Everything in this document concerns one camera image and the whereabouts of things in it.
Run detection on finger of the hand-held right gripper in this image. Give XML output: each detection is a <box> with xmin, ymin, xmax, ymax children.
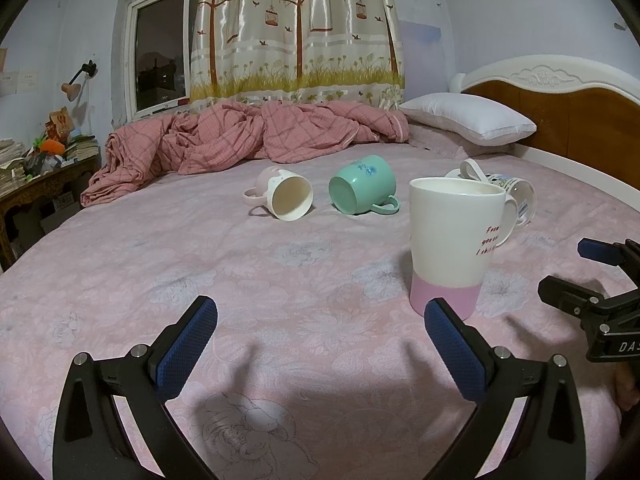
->
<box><xmin>537</xmin><ymin>275</ymin><xmax>640</xmax><ymax>322</ymax></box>
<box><xmin>577</xmin><ymin>237</ymin><xmax>640</xmax><ymax>270</ymax></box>

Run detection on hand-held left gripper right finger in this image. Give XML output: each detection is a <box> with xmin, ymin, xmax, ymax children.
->
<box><xmin>424</xmin><ymin>297</ymin><xmax>587</xmax><ymax>480</ymax></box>

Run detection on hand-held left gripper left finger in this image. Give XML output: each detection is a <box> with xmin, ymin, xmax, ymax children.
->
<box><xmin>52</xmin><ymin>295</ymin><xmax>221</xmax><ymax>480</ymax></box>

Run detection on tall white and pink cup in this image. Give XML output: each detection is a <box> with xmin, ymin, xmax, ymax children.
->
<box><xmin>409</xmin><ymin>177</ymin><xmax>519</xmax><ymax>322</ymax></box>

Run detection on white printed cup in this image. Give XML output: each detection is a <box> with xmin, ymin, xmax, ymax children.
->
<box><xmin>487</xmin><ymin>172</ymin><xmax>537</xmax><ymax>227</ymax></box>

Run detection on plain white cup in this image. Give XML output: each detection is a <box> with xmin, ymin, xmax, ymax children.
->
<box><xmin>444</xmin><ymin>158</ymin><xmax>494</xmax><ymax>187</ymax></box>

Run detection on pale pink cup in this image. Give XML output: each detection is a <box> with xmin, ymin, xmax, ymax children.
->
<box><xmin>243</xmin><ymin>165</ymin><xmax>314</xmax><ymax>222</ymax></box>

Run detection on green cup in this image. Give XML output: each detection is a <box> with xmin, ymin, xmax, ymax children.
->
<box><xmin>328</xmin><ymin>155</ymin><xmax>400</xmax><ymax>216</ymax></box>

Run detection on person's right hand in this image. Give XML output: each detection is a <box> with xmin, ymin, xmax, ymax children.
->
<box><xmin>615</xmin><ymin>361</ymin><xmax>640</xmax><ymax>412</ymax></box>

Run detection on pink floral bed sheet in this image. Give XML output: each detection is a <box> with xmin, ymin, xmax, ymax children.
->
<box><xmin>0</xmin><ymin>142</ymin><xmax>640</xmax><ymax>480</ymax></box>

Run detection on white and wooden headboard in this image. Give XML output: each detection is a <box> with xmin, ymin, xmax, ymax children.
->
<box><xmin>449</xmin><ymin>55</ymin><xmax>640</xmax><ymax>192</ymax></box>

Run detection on white pillow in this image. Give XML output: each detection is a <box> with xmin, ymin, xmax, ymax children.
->
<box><xmin>398</xmin><ymin>92</ymin><xmax>538</xmax><ymax>147</ymax></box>

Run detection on pink fuzzy pillow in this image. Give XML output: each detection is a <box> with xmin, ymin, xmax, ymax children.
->
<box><xmin>404</xmin><ymin>121</ymin><xmax>517</xmax><ymax>159</ymax></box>

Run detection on dark wooden desk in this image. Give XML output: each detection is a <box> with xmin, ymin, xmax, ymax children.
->
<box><xmin>0</xmin><ymin>152</ymin><xmax>102</xmax><ymax>272</ymax></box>

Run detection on pink checked blanket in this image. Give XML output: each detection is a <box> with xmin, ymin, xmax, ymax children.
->
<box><xmin>80</xmin><ymin>99</ymin><xmax>412</xmax><ymax>209</ymax></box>

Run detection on pile of green books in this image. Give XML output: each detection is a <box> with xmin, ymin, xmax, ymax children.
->
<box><xmin>64</xmin><ymin>131</ymin><xmax>99</xmax><ymax>162</ymax></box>

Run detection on stack of old books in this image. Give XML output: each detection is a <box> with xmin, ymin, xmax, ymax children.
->
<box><xmin>0</xmin><ymin>137</ymin><xmax>30</xmax><ymax>197</ymax></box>

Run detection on tree print curtain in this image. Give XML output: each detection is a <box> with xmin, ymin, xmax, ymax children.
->
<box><xmin>188</xmin><ymin>0</ymin><xmax>406</xmax><ymax>114</ymax></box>

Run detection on wall lamp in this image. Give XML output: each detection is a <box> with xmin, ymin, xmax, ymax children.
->
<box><xmin>61</xmin><ymin>60</ymin><xmax>99</xmax><ymax>102</ymax></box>

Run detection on white frame window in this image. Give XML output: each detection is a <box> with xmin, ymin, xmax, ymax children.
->
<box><xmin>121</xmin><ymin>0</ymin><xmax>207</xmax><ymax>122</ymax></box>

